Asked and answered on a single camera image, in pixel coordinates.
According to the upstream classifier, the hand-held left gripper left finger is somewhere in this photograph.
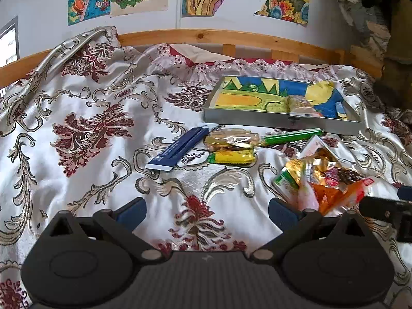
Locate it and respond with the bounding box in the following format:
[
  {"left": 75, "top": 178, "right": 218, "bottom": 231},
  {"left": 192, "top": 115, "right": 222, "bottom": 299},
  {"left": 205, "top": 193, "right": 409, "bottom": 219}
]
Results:
[{"left": 40, "top": 197, "right": 165, "bottom": 262}]

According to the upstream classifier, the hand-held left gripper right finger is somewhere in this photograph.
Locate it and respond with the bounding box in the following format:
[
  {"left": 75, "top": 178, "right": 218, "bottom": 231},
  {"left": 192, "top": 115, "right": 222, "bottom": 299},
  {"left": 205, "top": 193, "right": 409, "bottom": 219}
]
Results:
[{"left": 250, "top": 198, "right": 371, "bottom": 262}]

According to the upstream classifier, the pink clear snack packet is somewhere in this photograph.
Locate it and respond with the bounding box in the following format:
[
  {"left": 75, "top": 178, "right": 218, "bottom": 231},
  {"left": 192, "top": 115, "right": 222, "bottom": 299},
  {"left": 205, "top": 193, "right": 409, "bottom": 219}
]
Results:
[{"left": 297, "top": 183, "right": 320, "bottom": 212}]

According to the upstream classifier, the orange snack packet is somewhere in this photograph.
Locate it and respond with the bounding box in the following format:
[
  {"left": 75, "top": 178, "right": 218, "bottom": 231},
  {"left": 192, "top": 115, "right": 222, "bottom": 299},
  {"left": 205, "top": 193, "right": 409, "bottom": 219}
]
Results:
[{"left": 312, "top": 177, "right": 376, "bottom": 216}]

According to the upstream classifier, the dark brown snack packet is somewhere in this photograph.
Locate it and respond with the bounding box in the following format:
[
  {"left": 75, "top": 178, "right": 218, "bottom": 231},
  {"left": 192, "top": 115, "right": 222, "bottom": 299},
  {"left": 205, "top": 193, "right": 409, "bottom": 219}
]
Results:
[{"left": 333, "top": 168, "right": 365, "bottom": 183}]

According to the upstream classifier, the yellow corn snack packet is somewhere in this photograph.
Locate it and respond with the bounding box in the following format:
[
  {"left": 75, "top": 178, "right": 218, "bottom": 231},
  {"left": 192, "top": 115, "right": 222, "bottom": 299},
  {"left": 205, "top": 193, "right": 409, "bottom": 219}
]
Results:
[{"left": 207, "top": 150, "right": 257, "bottom": 167}]

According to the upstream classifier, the large rice cake packet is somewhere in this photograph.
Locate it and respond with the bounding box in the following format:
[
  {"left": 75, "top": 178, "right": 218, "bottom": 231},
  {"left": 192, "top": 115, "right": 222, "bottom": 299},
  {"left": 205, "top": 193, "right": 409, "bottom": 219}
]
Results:
[{"left": 204, "top": 128, "right": 261, "bottom": 152}]

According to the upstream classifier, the grey metal tray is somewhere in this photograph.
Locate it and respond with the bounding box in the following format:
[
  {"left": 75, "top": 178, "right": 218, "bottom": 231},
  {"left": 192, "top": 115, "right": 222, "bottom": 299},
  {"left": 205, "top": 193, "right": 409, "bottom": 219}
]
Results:
[{"left": 203, "top": 75, "right": 363, "bottom": 136}]

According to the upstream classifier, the small green white packet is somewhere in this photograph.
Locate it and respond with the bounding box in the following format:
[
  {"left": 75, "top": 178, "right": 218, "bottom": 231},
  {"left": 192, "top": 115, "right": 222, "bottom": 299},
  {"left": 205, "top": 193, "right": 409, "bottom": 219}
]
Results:
[{"left": 272, "top": 167, "right": 302, "bottom": 201}]

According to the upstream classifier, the floral satin blanket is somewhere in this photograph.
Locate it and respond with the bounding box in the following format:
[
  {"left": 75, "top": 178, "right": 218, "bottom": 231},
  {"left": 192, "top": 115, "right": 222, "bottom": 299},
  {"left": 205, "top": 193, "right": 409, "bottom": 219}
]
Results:
[{"left": 0, "top": 26, "right": 412, "bottom": 309}]

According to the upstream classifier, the green stick packet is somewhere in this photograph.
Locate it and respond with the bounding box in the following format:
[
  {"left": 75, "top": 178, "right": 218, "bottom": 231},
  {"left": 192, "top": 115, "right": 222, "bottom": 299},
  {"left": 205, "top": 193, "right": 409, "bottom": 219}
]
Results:
[{"left": 261, "top": 128, "right": 324, "bottom": 147}]

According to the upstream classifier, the dark blue flat packet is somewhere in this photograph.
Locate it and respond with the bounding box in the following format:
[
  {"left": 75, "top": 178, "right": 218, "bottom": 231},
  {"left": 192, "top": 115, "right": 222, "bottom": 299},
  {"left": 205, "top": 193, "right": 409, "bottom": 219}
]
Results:
[{"left": 145, "top": 127, "right": 210, "bottom": 171}]

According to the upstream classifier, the small rice cake packet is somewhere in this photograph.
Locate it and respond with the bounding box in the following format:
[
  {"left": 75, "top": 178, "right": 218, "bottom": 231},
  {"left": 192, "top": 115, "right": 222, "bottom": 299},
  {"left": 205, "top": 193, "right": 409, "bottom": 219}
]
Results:
[{"left": 286, "top": 95, "right": 323, "bottom": 118}]

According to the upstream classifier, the colourful drawing paper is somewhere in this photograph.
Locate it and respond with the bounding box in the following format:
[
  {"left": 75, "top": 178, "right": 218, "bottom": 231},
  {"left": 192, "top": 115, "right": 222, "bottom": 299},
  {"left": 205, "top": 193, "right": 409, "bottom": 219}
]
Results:
[{"left": 214, "top": 76, "right": 352, "bottom": 120}]

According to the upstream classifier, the dark cloth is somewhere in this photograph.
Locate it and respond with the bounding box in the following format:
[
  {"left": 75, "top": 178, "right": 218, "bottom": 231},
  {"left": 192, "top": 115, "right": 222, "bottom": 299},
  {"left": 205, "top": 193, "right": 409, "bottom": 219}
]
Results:
[{"left": 357, "top": 0, "right": 412, "bottom": 111}]

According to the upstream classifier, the cream pillow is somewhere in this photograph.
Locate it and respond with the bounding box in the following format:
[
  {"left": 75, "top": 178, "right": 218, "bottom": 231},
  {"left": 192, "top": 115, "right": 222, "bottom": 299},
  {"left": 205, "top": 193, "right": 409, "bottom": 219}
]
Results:
[{"left": 169, "top": 42, "right": 236, "bottom": 64}]

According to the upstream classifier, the patterned grey cloth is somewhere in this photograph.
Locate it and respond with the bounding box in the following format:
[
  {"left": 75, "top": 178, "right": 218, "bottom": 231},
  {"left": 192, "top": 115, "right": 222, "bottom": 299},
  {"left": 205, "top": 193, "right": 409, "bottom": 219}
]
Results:
[{"left": 325, "top": 0, "right": 392, "bottom": 54}]

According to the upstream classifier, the window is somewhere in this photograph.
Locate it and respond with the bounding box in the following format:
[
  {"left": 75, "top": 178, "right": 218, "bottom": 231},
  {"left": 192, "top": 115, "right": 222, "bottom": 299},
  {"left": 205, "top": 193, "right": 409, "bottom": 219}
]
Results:
[{"left": 0, "top": 16, "right": 20, "bottom": 69}]

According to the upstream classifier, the wooden bed frame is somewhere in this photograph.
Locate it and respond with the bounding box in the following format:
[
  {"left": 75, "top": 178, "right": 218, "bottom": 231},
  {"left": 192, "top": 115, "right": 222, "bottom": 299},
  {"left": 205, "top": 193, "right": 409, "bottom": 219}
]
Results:
[{"left": 0, "top": 29, "right": 385, "bottom": 78}]

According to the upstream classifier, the white wall pipe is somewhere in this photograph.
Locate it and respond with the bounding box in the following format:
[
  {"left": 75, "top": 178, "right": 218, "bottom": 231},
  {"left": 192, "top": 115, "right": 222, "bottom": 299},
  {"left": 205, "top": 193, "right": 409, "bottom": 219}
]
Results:
[{"left": 175, "top": 0, "right": 184, "bottom": 30}]

